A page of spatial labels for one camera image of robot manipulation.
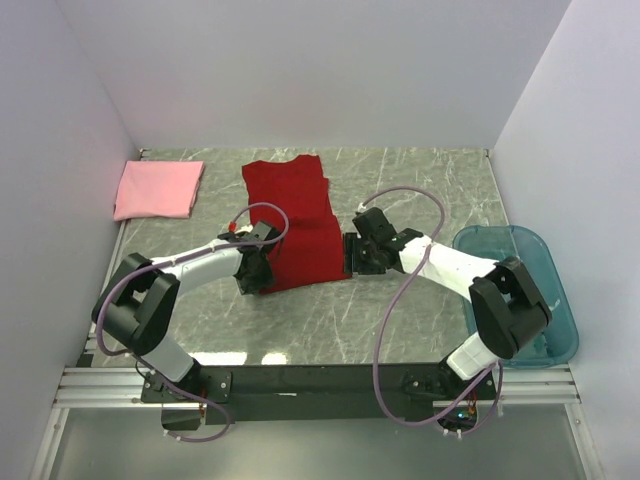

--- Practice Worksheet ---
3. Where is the red t shirt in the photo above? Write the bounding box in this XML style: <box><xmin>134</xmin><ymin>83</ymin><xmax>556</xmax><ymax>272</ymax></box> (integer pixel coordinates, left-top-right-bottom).
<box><xmin>242</xmin><ymin>154</ymin><xmax>350</xmax><ymax>295</ymax></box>

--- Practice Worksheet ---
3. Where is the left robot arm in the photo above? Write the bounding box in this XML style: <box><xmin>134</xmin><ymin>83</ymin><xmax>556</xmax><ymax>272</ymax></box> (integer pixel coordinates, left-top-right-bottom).
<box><xmin>91</xmin><ymin>221</ymin><xmax>288</xmax><ymax>397</ymax></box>

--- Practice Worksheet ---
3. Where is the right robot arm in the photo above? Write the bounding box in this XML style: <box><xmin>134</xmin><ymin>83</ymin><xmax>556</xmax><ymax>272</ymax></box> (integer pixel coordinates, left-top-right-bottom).
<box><xmin>344</xmin><ymin>207</ymin><xmax>552</xmax><ymax>404</ymax></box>

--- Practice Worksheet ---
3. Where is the folded pink t shirt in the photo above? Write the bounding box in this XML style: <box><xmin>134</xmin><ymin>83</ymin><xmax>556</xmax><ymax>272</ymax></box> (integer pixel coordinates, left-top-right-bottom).
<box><xmin>113</xmin><ymin>161</ymin><xmax>205</xmax><ymax>222</ymax></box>

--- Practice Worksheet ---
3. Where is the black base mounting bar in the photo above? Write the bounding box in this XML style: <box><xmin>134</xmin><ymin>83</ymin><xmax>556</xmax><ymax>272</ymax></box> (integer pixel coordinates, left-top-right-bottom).
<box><xmin>139</xmin><ymin>363</ymin><xmax>501</xmax><ymax>426</ymax></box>

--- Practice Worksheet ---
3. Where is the teal transparent plastic bin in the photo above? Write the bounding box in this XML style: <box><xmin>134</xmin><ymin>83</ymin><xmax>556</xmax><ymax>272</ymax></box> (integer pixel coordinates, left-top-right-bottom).
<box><xmin>452</xmin><ymin>225</ymin><xmax>579</xmax><ymax>369</ymax></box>

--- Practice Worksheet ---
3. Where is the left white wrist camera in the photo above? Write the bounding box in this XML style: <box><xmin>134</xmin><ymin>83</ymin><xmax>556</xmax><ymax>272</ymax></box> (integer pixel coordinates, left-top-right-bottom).
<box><xmin>228</xmin><ymin>222</ymin><xmax>253</xmax><ymax>235</ymax></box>

